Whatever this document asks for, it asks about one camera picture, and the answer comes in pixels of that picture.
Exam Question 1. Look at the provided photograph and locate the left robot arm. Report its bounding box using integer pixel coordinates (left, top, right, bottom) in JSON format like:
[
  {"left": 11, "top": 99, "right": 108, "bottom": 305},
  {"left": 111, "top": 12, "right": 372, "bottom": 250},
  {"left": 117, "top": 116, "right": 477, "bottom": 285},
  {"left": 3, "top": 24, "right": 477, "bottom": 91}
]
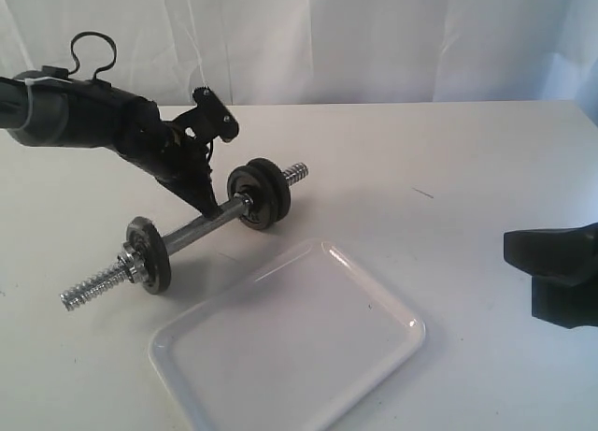
[{"left": 1, "top": 66, "right": 221, "bottom": 219}]

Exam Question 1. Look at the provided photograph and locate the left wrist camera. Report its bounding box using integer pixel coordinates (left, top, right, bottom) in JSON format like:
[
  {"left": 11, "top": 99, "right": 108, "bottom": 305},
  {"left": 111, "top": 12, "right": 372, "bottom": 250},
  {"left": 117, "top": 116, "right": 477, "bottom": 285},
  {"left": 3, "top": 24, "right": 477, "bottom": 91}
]
[{"left": 172, "top": 86, "right": 239, "bottom": 145}]

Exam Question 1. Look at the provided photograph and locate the white rectangular tray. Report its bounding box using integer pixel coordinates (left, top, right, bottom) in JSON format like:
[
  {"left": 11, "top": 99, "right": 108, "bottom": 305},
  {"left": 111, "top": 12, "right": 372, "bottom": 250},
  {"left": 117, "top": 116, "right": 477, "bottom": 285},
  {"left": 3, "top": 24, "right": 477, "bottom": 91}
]
[{"left": 149, "top": 239, "right": 426, "bottom": 430}]

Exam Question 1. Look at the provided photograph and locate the chrome dumbbell bar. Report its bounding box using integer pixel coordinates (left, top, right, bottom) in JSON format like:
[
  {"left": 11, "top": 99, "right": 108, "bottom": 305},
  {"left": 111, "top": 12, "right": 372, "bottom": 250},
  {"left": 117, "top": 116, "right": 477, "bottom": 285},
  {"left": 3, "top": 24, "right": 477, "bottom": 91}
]
[{"left": 60, "top": 163, "right": 309, "bottom": 311}]

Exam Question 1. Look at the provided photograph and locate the chrome star collar nut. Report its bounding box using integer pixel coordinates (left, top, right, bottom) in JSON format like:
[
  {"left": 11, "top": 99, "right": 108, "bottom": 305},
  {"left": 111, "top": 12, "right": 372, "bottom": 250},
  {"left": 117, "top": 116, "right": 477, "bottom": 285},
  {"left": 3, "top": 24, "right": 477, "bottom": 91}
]
[{"left": 118, "top": 247, "right": 148, "bottom": 284}]

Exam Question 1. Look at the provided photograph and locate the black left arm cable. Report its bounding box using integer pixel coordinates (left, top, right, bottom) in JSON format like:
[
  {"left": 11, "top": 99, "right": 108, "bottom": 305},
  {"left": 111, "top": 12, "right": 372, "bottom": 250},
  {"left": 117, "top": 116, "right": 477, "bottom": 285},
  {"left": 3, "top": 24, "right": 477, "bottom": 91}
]
[{"left": 69, "top": 30, "right": 119, "bottom": 81}]

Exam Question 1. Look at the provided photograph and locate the black weight plate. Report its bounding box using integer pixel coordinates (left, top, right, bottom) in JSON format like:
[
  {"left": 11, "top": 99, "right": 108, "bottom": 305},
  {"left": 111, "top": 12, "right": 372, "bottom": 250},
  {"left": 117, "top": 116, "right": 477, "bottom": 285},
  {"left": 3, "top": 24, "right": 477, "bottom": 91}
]
[
  {"left": 227, "top": 165, "right": 279, "bottom": 231},
  {"left": 249, "top": 157, "right": 291, "bottom": 222},
  {"left": 125, "top": 216, "right": 172, "bottom": 295}
]

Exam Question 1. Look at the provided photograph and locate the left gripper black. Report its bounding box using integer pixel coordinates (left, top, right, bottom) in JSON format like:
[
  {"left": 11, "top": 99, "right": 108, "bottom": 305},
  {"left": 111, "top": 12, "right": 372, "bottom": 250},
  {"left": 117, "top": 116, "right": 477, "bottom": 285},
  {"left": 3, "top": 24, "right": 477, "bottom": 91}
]
[{"left": 113, "top": 99, "right": 220, "bottom": 219}]

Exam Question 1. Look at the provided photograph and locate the white backdrop curtain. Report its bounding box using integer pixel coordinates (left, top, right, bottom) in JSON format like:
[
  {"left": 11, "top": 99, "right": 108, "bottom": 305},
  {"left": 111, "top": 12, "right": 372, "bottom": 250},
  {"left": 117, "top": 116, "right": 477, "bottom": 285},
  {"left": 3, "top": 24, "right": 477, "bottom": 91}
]
[{"left": 1, "top": 0, "right": 597, "bottom": 105}]

